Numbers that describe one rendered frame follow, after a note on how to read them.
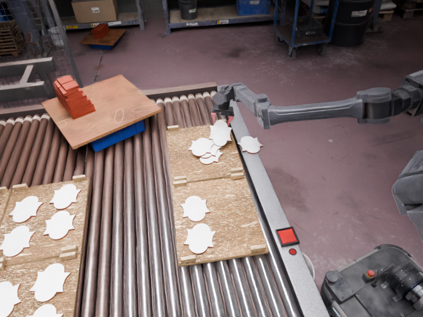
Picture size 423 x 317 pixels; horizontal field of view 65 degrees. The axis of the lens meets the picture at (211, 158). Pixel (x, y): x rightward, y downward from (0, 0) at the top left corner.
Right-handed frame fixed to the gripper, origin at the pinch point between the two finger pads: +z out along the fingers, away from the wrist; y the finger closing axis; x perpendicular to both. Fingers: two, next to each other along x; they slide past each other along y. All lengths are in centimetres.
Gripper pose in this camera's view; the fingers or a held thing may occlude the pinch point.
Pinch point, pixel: (221, 124)
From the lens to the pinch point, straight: 174.5
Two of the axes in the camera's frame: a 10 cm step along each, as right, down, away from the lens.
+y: 9.9, 1.0, 0.6
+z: -1.2, 8.5, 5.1
